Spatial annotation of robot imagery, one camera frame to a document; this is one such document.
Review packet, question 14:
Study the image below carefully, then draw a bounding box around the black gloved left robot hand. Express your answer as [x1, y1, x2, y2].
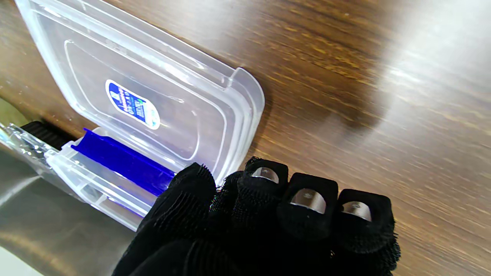
[111, 156, 401, 276]

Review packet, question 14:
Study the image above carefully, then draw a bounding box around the clear container with blue clips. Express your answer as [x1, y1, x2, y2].
[44, 128, 185, 232]

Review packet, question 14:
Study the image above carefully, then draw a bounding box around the clear lid with blue label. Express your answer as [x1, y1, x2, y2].
[13, 0, 266, 186]

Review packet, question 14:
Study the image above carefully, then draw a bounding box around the thin clear plastic tray lid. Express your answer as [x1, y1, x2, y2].
[0, 123, 73, 200]

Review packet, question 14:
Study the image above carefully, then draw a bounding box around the dark brown leather sofa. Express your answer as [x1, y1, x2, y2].
[0, 146, 135, 276]

